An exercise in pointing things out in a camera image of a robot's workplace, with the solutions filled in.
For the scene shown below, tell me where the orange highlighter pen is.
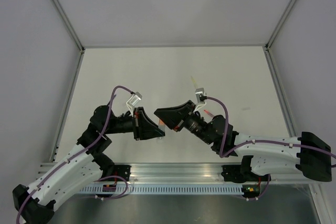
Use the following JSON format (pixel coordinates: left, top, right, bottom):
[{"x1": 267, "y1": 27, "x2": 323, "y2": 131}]
[{"x1": 157, "y1": 119, "x2": 166, "y2": 140}]

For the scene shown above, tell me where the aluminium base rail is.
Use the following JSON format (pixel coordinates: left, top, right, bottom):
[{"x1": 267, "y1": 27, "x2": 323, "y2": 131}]
[{"x1": 35, "y1": 163, "x2": 322, "y2": 185}]

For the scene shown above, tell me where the left frame post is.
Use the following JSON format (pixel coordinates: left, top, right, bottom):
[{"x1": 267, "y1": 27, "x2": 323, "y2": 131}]
[{"x1": 50, "y1": 0, "x2": 85, "y2": 53}]

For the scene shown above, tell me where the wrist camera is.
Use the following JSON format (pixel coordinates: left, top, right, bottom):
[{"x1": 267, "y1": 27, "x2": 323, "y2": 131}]
[
  {"x1": 125, "y1": 92, "x2": 142, "y2": 113},
  {"x1": 194, "y1": 88, "x2": 207, "y2": 112}
]

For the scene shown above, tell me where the red pink pen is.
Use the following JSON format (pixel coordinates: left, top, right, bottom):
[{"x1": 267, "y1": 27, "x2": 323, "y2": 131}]
[{"x1": 204, "y1": 110, "x2": 215, "y2": 118}]

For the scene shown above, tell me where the frame post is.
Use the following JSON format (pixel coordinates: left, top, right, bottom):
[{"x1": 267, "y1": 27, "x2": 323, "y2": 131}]
[
  {"x1": 265, "y1": 0, "x2": 298, "y2": 51},
  {"x1": 50, "y1": 0, "x2": 85, "y2": 53}
]

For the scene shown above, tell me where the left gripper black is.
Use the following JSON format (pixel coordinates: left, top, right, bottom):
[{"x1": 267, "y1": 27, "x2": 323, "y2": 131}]
[{"x1": 104, "y1": 106, "x2": 165, "y2": 140}]

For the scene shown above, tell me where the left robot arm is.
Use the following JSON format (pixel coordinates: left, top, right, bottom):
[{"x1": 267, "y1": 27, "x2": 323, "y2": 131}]
[{"x1": 13, "y1": 105, "x2": 165, "y2": 223}]

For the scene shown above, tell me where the slotted cable duct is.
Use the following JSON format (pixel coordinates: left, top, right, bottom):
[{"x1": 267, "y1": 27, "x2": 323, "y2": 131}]
[{"x1": 79, "y1": 183, "x2": 243, "y2": 196}]

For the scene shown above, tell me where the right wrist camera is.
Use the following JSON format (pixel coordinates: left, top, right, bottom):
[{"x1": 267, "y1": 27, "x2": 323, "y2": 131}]
[{"x1": 194, "y1": 88, "x2": 207, "y2": 112}]

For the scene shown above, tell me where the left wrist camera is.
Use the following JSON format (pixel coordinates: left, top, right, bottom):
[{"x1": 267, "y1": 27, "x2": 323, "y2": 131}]
[{"x1": 125, "y1": 92, "x2": 142, "y2": 113}]

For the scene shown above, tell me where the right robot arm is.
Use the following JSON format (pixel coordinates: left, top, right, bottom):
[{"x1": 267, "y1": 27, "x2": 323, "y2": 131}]
[{"x1": 154, "y1": 101, "x2": 334, "y2": 183}]

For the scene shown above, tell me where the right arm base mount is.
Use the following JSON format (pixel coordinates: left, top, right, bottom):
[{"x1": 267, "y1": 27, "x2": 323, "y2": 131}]
[{"x1": 221, "y1": 165, "x2": 268, "y2": 184}]

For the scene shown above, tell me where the yellow pen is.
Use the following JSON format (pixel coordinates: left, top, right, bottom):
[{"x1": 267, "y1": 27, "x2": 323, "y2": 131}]
[{"x1": 191, "y1": 76, "x2": 198, "y2": 89}]

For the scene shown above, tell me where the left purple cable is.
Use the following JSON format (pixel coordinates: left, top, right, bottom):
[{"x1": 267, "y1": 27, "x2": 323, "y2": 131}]
[{"x1": 15, "y1": 85, "x2": 136, "y2": 224}]

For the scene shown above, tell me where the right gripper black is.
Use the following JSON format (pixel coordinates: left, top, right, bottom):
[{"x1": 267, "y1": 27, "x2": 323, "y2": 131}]
[{"x1": 153, "y1": 101, "x2": 213, "y2": 146}]

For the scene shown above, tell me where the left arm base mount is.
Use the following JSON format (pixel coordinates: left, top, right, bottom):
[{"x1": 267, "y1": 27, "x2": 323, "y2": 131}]
[{"x1": 111, "y1": 165, "x2": 131, "y2": 183}]

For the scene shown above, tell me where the right frame post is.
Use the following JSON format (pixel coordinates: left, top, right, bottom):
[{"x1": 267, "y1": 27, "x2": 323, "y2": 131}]
[{"x1": 265, "y1": 0, "x2": 298, "y2": 51}]

